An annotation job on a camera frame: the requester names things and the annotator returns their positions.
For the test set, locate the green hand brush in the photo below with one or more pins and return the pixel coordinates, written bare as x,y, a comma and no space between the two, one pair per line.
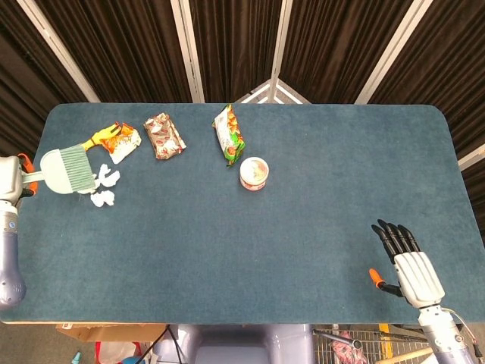
66,170

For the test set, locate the red white plastic bag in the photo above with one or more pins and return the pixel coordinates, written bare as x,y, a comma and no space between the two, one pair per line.
113,350

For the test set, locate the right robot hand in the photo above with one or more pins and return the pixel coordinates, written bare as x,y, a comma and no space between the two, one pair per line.
417,277

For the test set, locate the red patterned bag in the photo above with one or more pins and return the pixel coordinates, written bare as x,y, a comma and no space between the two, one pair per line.
346,347

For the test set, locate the orange white snack bag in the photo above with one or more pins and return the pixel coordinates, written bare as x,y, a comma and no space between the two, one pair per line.
123,146

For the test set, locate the white screen frame post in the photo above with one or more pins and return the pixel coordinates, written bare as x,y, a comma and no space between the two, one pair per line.
471,157
57,49
187,49
279,49
390,49

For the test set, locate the clear plastic snack jar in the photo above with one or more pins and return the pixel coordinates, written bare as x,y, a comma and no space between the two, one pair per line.
254,174

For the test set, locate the brown foil snack bag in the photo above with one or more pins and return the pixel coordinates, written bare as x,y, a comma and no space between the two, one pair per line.
164,136

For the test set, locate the cardboard box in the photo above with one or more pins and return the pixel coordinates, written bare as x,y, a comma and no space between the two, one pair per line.
110,331

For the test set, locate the wooden stick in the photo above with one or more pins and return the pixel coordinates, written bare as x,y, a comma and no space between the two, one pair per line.
409,355

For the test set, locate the lavender robot torso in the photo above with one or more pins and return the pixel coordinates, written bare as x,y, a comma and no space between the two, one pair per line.
235,343

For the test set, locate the teal bottle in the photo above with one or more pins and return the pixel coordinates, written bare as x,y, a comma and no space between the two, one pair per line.
77,358

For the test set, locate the black tripod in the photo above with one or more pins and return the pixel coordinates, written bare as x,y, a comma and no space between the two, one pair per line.
172,341

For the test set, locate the blue felt table cover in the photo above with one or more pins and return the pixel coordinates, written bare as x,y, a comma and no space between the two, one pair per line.
242,246

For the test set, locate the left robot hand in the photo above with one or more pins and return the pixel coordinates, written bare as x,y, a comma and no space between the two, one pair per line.
9,178

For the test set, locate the white screen frame foot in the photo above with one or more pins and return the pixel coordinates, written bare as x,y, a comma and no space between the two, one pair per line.
290,93

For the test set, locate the brown curtain panel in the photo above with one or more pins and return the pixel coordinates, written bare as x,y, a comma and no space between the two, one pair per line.
235,41
125,49
22,83
333,45
451,60

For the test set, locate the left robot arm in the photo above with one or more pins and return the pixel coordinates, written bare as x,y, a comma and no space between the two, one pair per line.
9,258

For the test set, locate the green snack bag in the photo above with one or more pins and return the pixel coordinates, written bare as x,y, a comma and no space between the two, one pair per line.
229,136

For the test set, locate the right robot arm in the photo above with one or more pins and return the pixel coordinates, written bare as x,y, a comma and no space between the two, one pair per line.
447,337

